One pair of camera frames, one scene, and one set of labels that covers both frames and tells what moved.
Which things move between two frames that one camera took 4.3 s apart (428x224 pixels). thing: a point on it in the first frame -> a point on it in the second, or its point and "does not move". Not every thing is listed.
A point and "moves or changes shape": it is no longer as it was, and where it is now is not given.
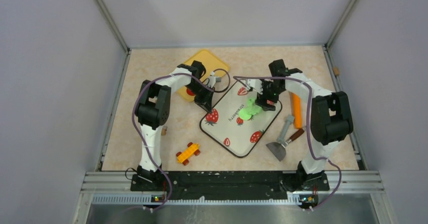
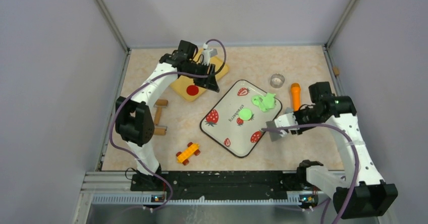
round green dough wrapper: x=245 y=114 does not move
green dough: x=254 y=108 moves or changes shape
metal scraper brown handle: x=278 y=149 -> x=275 y=135
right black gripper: x=262 y=99 -> x=297 y=113
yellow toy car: x=192 y=148 does not move
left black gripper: x=205 y=101 -> x=209 y=82
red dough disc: x=190 y=92 does not move
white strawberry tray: x=237 y=136 does not move
